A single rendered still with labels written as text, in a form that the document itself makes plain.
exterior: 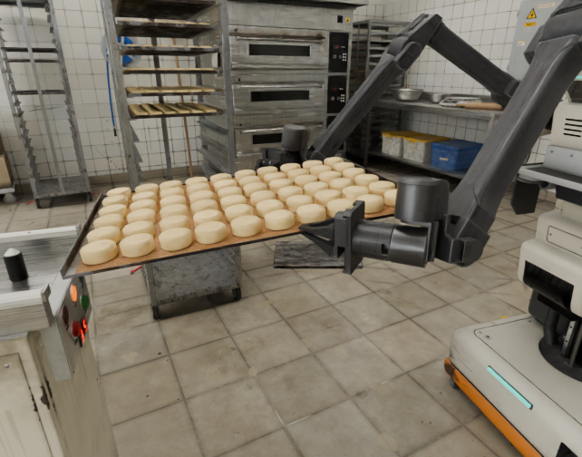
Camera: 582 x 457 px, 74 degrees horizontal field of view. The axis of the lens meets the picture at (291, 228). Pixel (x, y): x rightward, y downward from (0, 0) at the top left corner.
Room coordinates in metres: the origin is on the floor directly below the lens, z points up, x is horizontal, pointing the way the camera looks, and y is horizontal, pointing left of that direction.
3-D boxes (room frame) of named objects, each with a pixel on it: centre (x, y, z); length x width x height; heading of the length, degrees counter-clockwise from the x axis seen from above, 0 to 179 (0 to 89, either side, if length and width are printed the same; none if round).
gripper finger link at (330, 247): (0.57, -0.06, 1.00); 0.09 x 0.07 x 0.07; 62
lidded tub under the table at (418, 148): (4.74, -1.64, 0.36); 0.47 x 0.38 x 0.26; 117
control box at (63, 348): (0.67, 0.46, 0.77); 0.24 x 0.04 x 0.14; 18
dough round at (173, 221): (0.62, 0.20, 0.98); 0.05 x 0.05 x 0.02
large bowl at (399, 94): (5.08, -1.44, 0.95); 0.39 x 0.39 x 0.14
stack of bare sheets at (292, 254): (2.50, -0.18, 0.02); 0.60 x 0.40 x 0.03; 90
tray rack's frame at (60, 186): (3.85, 2.36, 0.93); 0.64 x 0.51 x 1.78; 30
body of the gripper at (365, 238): (0.54, -0.12, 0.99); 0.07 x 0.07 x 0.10; 62
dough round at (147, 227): (0.60, 0.26, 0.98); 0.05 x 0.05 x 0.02
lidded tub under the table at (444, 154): (4.34, -1.85, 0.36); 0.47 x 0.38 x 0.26; 119
